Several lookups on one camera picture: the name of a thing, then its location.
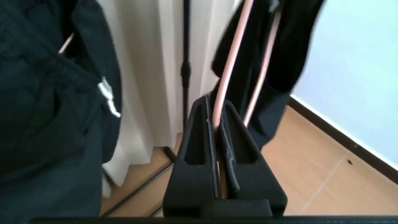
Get white curtain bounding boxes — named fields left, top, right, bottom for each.
left=98, top=0, right=242, bottom=198

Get black clothes rack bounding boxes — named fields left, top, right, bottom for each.
left=101, top=0, right=192, bottom=218

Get black garment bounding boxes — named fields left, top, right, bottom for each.
left=211, top=0, right=326, bottom=150

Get black shorts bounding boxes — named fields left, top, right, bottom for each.
left=0, top=0, right=123, bottom=224

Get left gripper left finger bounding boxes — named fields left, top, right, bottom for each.
left=162, top=95, right=221, bottom=217

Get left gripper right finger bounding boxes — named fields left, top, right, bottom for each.
left=216, top=99, right=289, bottom=216

